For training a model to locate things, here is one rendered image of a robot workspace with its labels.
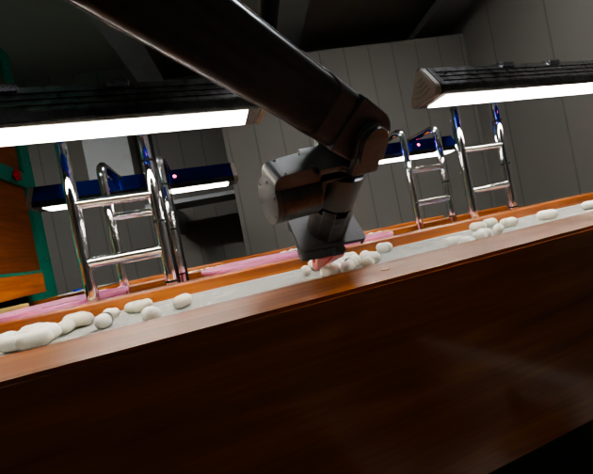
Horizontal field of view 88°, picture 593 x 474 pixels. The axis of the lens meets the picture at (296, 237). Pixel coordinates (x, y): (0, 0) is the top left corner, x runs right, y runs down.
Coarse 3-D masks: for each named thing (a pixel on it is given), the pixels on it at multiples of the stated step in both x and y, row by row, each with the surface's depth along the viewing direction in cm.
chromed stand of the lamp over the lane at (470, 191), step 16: (496, 64) 73; (512, 64) 72; (496, 112) 91; (496, 128) 92; (464, 144) 87; (480, 144) 89; (496, 144) 90; (464, 160) 87; (464, 176) 88; (480, 192) 89; (512, 192) 91; (512, 208) 92
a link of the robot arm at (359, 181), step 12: (324, 180) 35; (336, 180) 35; (348, 180) 36; (360, 180) 36; (324, 192) 36; (336, 192) 36; (348, 192) 36; (324, 204) 38; (336, 204) 38; (348, 204) 38
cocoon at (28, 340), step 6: (42, 330) 38; (48, 330) 39; (24, 336) 37; (30, 336) 37; (36, 336) 38; (42, 336) 38; (48, 336) 38; (54, 336) 39; (18, 342) 37; (24, 342) 37; (30, 342) 37; (36, 342) 38; (42, 342) 38; (48, 342) 38; (18, 348) 37; (24, 348) 37; (30, 348) 38
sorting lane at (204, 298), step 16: (576, 208) 80; (528, 224) 66; (432, 240) 72; (384, 256) 60; (400, 256) 56; (288, 272) 65; (224, 288) 60; (240, 288) 56; (256, 288) 52; (272, 288) 48; (160, 304) 56; (192, 304) 48; (208, 304) 45; (128, 320) 45; (64, 336) 43; (80, 336) 40; (0, 352) 40; (16, 352) 38
